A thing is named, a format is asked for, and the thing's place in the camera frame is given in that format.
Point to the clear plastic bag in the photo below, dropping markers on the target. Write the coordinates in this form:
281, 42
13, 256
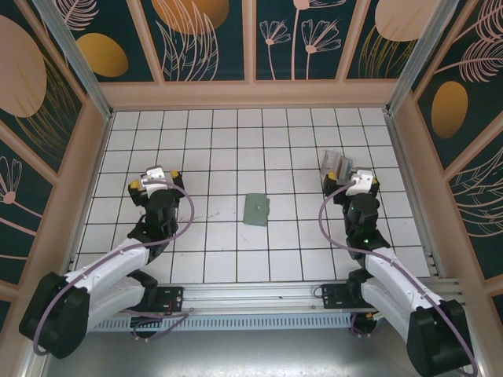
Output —
328, 161

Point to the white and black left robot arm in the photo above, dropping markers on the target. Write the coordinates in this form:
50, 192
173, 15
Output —
118, 290

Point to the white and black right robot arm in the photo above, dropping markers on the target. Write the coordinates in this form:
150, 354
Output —
387, 282

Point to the blue credit card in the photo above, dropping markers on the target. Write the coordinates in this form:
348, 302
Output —
346, 168

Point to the grey metal sheet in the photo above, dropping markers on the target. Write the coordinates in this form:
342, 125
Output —
251, 353

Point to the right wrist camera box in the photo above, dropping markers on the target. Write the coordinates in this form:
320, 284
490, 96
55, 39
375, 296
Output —
360, 180

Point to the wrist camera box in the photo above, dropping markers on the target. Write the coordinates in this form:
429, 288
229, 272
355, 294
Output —
155, 176
360, 180

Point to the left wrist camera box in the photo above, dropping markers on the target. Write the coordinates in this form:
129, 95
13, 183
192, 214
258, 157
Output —
155, 176

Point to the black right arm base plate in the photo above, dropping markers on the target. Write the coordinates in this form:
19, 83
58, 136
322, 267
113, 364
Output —
334, 296

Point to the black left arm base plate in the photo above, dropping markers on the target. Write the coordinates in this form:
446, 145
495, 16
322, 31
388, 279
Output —
173, 298

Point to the aluminium mounting rail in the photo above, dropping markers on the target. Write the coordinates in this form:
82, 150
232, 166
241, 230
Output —
251, 294

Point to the aluminium frame post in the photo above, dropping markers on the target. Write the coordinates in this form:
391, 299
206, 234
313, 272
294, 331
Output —
417, 59
76, 59

